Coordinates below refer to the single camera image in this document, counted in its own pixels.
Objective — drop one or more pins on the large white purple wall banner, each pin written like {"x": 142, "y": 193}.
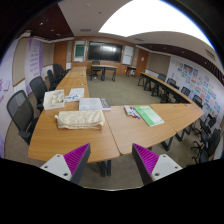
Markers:
{"x": 6, "y": 86}

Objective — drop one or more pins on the row of black office chairs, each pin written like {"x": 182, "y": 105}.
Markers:
{"x": 206, "y": 140}

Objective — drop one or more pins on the colourful wall posters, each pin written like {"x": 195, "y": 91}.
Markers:
{"x": 200, "y": 86}

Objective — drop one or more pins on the wooden desk with dark legs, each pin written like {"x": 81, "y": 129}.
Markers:
{"x": 105, "y": 67}

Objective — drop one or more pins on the wooden door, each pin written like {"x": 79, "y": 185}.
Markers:
{"x": 142, "y": 61}
{"x": 60, "y": 55}

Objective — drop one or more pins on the bright ceiling light panel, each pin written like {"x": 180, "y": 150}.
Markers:
{"x": 150, "y": 18}

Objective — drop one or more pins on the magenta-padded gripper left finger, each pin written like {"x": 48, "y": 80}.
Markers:
{"x": 56, "y": 165}

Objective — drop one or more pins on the green booklet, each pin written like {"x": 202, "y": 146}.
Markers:
{"x": 149, "y": 115}

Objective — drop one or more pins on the long row of wooden desks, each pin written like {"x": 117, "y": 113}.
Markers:
{"x": 160, "y": 83}

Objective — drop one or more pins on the group of black office chairs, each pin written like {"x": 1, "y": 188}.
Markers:
{"x": 56, "y": 71}

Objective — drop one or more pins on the blue and white packet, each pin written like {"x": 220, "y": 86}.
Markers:
{"x": 71, "y": 98}

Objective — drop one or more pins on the white printed paper sheet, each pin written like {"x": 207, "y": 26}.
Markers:
{"x": 77, "y": 92}

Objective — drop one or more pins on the black mesh office chair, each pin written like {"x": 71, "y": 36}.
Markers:
{"x": 38, "y": 87}
{"x": 20, "y": 110}

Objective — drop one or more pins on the large white book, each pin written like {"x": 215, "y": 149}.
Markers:
{"x": 89, "y": 104}

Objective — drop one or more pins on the black swivel chair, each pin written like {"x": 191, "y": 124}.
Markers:
{"x": 96, "y": 63}

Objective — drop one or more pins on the large black wall screen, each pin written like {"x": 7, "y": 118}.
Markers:
{"x": 105, "y": 51}

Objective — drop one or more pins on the white wall board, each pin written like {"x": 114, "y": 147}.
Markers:
{"x": 128, "y": 54}

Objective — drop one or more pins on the white compartment box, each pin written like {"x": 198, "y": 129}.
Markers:
{"x": 53, "y": 100}

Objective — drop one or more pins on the white box of markers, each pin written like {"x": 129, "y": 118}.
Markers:
{"x": 128, "y": 110}

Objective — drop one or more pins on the cream zigzag patterned towel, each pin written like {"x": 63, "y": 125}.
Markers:
{"x": 80, "y": 120}

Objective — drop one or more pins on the purple and white wall banner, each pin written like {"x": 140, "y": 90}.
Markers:
{"x": 34, "y": 61}

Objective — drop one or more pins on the green framed wall board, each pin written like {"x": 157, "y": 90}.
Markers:
{"x": 79, "y": 50}

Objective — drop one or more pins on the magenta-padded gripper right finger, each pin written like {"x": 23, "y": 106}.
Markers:
{"x": 165, "y": 166}

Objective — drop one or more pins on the small dark side table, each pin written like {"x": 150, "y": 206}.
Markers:
{"x": 131, "y": 68}

